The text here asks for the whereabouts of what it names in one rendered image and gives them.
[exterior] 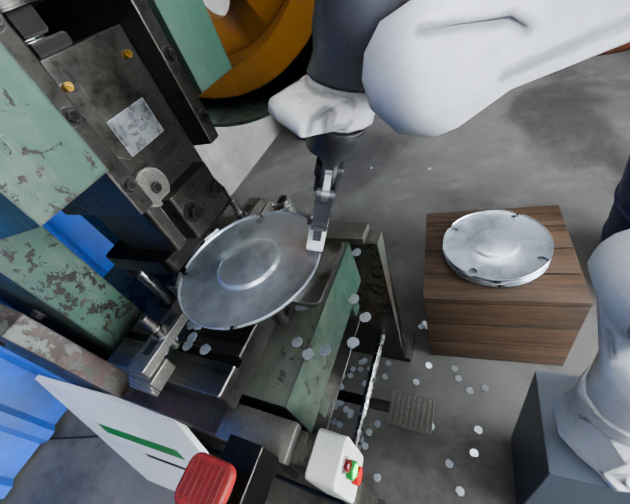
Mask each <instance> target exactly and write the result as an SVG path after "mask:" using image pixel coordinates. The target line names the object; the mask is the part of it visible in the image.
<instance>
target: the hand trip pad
mask: <svg viewBox="0 0 630 504"><path fill-rule="evenodd" d="M235 480H236V469H235V467H234V466H233V465H232V464H231V463H229V462H227V461H225V460H222V459H220V458H218V457H215V456H213V455H211V454H208V453H206V452H199V453H196V454H195V455H194V456H193V457H192V458H191V460H190V461H189V463H188V465H187V467H186V469H185V471H184V473H183V475H182V477H181V479H180V481H179V483H178V485H177V487H176V490H175V493H174V500H175V503H176V504H226V503H227V500H228V498H229V496H230V493H231V491H232V488H233V486H234V484H235Z"/></svg>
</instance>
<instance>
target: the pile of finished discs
mask: <svg viewBox="0 0 630 504"><path fill-rule="evenodd" d="M553 252H554V241H553V238H552V236H551V234H550V232H549V231H548V230H547V229H546V228H545V227H544V226H543V225H542V224H541V223H540V222H538V221H537V220H535V219H533V218H531V217H529V216H527V215H524V214H522V215H520V214H519V215H516V213H513V211H507V210H485V211H479V212H475V213H471V214H468V215H466V216H464V217H462V218H460V219H458V220H457V221H455V222H454V223H453V224H452V226H451V228H450V229H447V231H446V233H445V235H444V238H443V255H444V258H445V260H446V262H447V264H448V265H449V267H450V268H451V269H452V270H453V271H454V272H455V273H456V274H458V275H459V276H461V277H462V278H464V279H466V280H468V281H470V282H473V283H476V284H479V285H484V286H489V287H498V285H501V287H512V286H517V285H521V284H525V283H527V282H530V281H532V280H534V279H536V278H537V277H539V276H540V275H541V274H542V273H543V272H544V271H545V270H546V269H547V268H548V266H549V264H550V262H551V259H552V255H553Z"/></svg>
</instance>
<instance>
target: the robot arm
mask: <svg viewBox="0 0 630 504"><path fill-rule="evenodd" d="M312 38H313V50H312V54H311V57H310V60H309V64H308V67H307V70H306V73H307V75H304V76H303V77H302V78H301V79H299V80H298V81H296V82H295V83H293V84H292V85H290V86H288V87H287V88H285V89H284V90H282V91H280V92H279V93H277V94H276V95H274V96H272V97H271V98H270V100H269V103H268V112H269V113H270V115H271V116H272V117H273V118H274V119H276V120H277V121H278V122H279V123H280V124H282V125H283V126H285V127H286V128H288V129H289V130H290V131H292V132H293V133H295V134H296V135H297V136H299V137H300V138H305V137H306V140H305V143H306V146H307V148H308V150H309V151H310V152H311V153H312V154H314V155H315V156H317V159H316V164H315V170H314V176H315V182H314V191H315V196H316V198H315V200H314V204H315V205H314V210H313V216H311V219H309V218H308V220H307V224H308V225H310V226H309V232H308V239H307V246H306V249H307V250H312V251H318V252H323V247H324V243H325V238H326V233H327V229H328V223H329V217H330V218H332V213H333V212H331V208H332V204H333V201H334V198H335V196H336V195H335V194H336V193H337V189H338V185H339V181H340V180H341V179H342V174H343V169H344V167H343V163H344V161H348V160H351V159H353V158H355V157H356V156H357V155H358V154H359V153H360V150H361V146H362V142H363V138H364V134H365V128H366V127H368V126H369V125H371V124H372V123H373V119H374V115H375V114H376V115H378V116H379V117H380V118H381V119H382V120H383V121H384V122H386V123H387V124H388V125H389V126H390V127H391V128H392V129H393V130H395V131H396V132H397V133H398V134H409V135H420V136H431V137H436V136H439V135H441V134H444V133H446V132H448V131H451V130H453V129H456V128H458V127H459V126H460V125H462V124H463V123H465V122H466V121H467V120H469V119H470V118H472V117H473V116H474V115H476V114H477V113H479V112H480V111H481V110H483V109H484V108H485V107H487V106H488V105H490V104H491V103H492V102H494V101H495V100H497V99H498V98H499V97H501V96H502V95H504V94H505V93H506V92H508V91H509V90H510V89H513V88H515V87H518V86H520V85H523V84H525V83H528V82H530V81H533V80H535V79H538V78H541V77H543V76H546V75H548V74H551V73H553V72H556V71H558V70H561V69H563V68H566V67H568V66H571V65H573V64H576V63H578V62H581V61H583V60H586V59H588V58H591V57H593V56H596V55H598V54H601V53H603V52H606V51H608V50H611V49H613V48H616V47H618V46H621V45H623V44H626V43H628V42H630V0H314V8H313V16H312ZM587 264H588V271H589V275H590V278H591V281H592V285H593V288H594V292H595V295H596V300H597V323H598V346H599V350H598V352H597V354H596V356H595V359H594V361H593V363H592V365H589V366H588V367H587V369H586V370H585V371H584V373H583V374H582V375H581V377H580V378H579V380H578V381H577V384H576V386H574V387H573V388H571V389H569V390H567V391H565V392H563V393H562V394H561V396H560V397H559V399H558V401H557V402H556V404H555V405H554V407H553V410H554V415H555V419H556V424H557V429H558V433H559V436H560V437H561V438H562V439H563V440H564V441H565V442H566V443H567V445H568V446H569V447H570V448H571V449H572V450H573V451H574V452H575V454H576V455H577V456H578V457H579V458H580V459H581V460H583V461H584V462H585V463H586V464H588V465H589V466H590V467H591V468H593V469H594V470H595V471H596V472H597V473H598V474H599V475H600V476H601V477H602V478H603V479H604V481H605V482H606V483H607V484H608V485H609V486H610V487H611V488H612V489H613V490H614V491H615V492H629V493H630V229H627V230H624V231H621V232H618V233H615V234H613V235H612V236H610V237H609V238H607V239H606V240H604V241H603V242H601V243H600V244H599V245H598V246H597V247H596V249H595V250H594V252H593V253H592V255H591V257H590V259H589V260H588V262H587Z"/></svg>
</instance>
